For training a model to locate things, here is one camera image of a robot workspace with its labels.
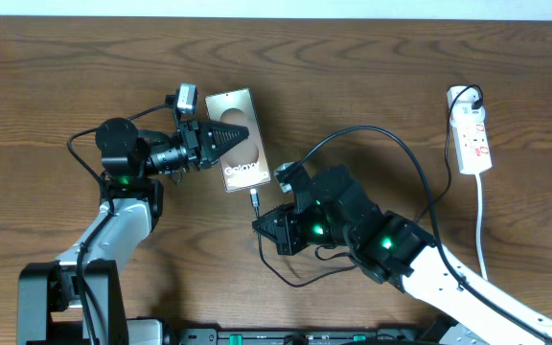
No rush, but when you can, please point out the gold Galaxy smartphone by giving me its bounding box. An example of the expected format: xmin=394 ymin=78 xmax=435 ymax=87
xmin=205 ymin=88 xmax=271 ymax=193

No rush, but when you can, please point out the black USB charging cable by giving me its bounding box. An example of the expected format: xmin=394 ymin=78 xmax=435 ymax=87
xmin=249 ymin=84 xmax=485 ymax=288

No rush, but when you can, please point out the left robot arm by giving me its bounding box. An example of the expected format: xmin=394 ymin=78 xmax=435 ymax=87
xmin=16 ymin=118 xmax=249 ymax=344

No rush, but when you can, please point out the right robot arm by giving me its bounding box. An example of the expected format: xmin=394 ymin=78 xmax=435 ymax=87
xmin=252 ymin=165 xmax=552 ymax=344

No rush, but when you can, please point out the white power strip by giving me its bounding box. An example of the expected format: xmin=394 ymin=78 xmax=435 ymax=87
xmin=447 ymin=85 xmax=493 ymax=175

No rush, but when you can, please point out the left black camera cable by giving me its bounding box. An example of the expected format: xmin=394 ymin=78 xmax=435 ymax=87
xmin=66 ymin=95 xmax=179 ymax=345

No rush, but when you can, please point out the black camera cable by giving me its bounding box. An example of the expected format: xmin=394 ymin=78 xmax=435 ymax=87
xmin=66 ymin=95 xmax=179 ymax=345
xmin=294 ymin=125 xmax=552 ymax=345

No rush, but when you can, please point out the right black camera cable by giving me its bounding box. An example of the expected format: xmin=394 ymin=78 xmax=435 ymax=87
xmin=294 ymin=125 xmax=552 ymax=345

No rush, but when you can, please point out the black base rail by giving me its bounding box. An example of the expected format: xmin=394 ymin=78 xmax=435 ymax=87
xmin=172 ymin=328 xmax=438 ymax=345

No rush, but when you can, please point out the white power strip cord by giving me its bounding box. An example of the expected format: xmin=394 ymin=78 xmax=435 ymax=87
xmin=473 ymin=172 xmax=489 ymax=280

